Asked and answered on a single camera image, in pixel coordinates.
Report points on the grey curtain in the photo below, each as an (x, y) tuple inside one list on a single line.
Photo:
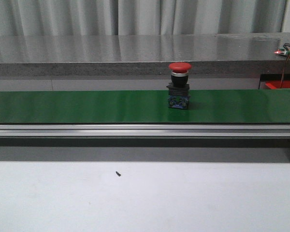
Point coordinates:
[(139, 17)]

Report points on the aluminium conveyor frame rail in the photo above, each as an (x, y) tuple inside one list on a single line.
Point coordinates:
[(145, 130)]

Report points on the red plastic tray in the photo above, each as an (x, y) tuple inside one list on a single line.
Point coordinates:
[(278, 84)]

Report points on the small circuit board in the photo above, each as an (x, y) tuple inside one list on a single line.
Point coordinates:
[(282, 52)]

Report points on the green conveyor belt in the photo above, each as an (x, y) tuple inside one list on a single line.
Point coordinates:
[(145, 106)]

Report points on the red mushroom push button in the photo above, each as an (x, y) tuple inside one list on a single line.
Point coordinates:
[(178, 88)]

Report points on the grey stone counter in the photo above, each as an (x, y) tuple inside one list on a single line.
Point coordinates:
[(113, 55)]

